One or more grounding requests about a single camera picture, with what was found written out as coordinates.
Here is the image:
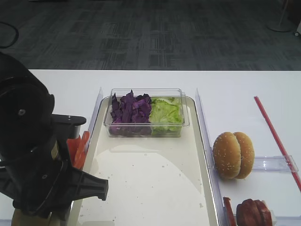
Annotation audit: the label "thin red meat slice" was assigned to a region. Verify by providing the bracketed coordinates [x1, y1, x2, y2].
[223, 197, 236, 226]

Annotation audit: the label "black floor cable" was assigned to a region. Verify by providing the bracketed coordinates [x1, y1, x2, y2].
[0, 21, 19, 49]

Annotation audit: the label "left clear divider wall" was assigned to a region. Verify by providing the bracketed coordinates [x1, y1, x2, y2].
[85, 87, 103, 154]

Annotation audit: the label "brown meat patty stack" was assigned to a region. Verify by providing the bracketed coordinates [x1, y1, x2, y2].
[236, 199, 273, 226]

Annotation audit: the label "white stand base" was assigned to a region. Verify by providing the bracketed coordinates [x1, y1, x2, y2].
[266, 0, 293, 32]

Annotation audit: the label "sesame bun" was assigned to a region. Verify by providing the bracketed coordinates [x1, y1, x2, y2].
[233, 132, 255, 179]
[213, 132, 241, 179]

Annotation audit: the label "right clear divider wall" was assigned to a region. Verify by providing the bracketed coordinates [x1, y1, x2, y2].
[195, 89, 224, 226]

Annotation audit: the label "right tomato slice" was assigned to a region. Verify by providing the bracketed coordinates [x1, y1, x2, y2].
[73, 131, 90, 170]

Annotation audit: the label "right sesame top bun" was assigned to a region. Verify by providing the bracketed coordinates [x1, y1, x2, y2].
[233, 132, 255, 179]

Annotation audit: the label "tomato slice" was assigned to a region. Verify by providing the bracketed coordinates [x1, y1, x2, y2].
[73, 131, 90, 170]
[67, 136, 81, 166]

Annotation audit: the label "clear top bun track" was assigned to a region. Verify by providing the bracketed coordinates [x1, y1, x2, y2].
[252, 155, 299, 173]

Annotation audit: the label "left sesame top bun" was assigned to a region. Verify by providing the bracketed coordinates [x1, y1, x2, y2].
[213, 132, 241, 179]

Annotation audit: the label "clear patty track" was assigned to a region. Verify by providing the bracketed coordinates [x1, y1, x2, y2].
[272, 216, 301, 226]

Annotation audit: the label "left tomato slice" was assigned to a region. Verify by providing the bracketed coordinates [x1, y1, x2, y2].
[67, 136, 81, 166]

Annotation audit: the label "purple cabbage leaves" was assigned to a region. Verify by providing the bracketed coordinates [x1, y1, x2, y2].
[111, 90, 151, 123]

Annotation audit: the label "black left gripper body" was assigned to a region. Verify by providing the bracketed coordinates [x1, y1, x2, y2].
[11, 138, 109, 218]

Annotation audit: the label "clear divider wall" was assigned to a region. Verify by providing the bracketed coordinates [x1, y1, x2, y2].
[85, 87, 103, 154]
[195, 89, 224, 226]

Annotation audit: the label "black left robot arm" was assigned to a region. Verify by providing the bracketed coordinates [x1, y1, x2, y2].
[0, 54, 109, 218]

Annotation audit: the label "green lettuce leaves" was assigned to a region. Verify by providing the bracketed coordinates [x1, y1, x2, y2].
[149, 97, 183, 124]

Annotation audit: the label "white metal serving tray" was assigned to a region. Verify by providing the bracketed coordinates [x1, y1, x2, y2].
[68, 97, 219, 226]

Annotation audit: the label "clear plastic salad container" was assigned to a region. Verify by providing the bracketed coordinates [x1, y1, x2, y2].
[103, 88, 190, 137]

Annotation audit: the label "right red rail strip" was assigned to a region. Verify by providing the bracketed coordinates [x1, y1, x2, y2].
[254, 96, 301, 190]

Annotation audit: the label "white patty pusher block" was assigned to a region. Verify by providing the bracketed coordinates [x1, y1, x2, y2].
[262, 200, 277, 226]

